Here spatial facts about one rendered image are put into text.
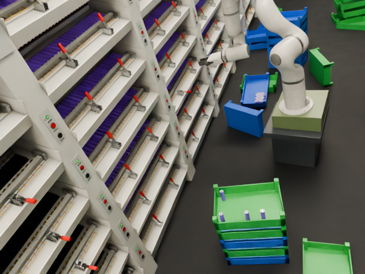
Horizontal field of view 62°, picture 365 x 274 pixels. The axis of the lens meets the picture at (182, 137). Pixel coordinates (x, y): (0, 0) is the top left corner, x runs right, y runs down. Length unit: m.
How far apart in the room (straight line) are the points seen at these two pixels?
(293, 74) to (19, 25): 1.26
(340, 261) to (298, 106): 0.81
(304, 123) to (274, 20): 0.58
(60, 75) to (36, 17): 0.19
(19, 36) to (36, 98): 0.18
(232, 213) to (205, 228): 0.41
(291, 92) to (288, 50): 0.26
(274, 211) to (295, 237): 0.34
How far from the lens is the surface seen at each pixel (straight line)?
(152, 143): 1.62
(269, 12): 1.65
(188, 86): 2.02
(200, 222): 1.85
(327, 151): 2.14
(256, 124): 2.19
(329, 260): 1.68
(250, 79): 2.75
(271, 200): 1.47
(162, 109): 1.70
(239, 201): 1.48
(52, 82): 1.12
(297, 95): 1.79
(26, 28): 1.05
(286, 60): 1.61
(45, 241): 1.17
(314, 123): 1.82
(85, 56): 1.23
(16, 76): 1.00
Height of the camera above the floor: 1.49
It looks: 38 degrees down
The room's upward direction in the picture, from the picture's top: 20 degrees counter-clockwise
